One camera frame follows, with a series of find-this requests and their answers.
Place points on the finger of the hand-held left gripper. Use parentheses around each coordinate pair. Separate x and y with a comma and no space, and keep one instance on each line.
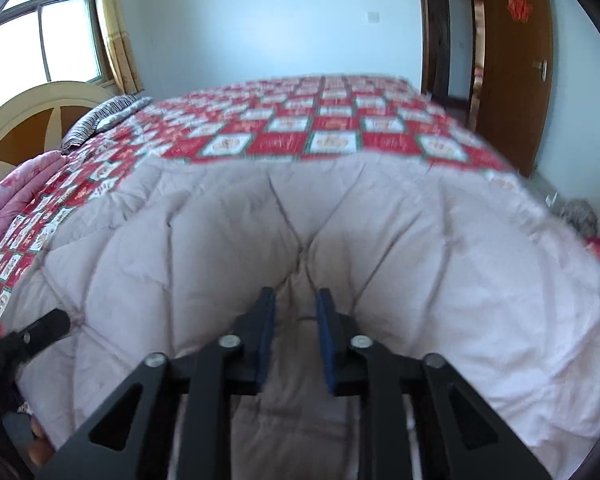
(45,327)

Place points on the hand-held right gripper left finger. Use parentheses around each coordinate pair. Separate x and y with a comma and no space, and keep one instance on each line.
(267,340)

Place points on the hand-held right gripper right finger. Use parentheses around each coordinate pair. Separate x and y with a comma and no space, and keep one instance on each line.
(327,340)

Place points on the pale pink quilted jacket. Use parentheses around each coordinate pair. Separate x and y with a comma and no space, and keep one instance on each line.
(404,260)

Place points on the person's left hand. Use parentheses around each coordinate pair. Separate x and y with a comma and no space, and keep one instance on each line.
(40,450)

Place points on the folded pink quilt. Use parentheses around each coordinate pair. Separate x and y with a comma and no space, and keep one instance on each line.
(15,195)

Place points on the cream and brown wooden headboard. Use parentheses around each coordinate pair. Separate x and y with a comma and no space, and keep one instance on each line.
(30,120)

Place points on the striped pillow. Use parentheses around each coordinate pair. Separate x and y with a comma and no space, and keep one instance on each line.
(100,120)

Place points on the red printed patchwork bedspread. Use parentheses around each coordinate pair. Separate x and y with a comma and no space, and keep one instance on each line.
(290,120)

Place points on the grey cloth heap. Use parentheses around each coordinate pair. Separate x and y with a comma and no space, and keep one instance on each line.
(579,217)

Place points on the window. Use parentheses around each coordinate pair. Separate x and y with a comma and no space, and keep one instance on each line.
(45,45)

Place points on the brown wooden door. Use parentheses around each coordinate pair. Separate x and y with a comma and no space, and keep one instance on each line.
(514,110)

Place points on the yellow floral curtain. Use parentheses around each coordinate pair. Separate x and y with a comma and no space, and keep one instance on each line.
(117,35)

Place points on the red paper door decoration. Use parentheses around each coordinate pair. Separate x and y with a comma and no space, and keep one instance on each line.
(518,5)

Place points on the white wall switch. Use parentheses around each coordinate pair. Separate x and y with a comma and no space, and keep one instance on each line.
(373,17)

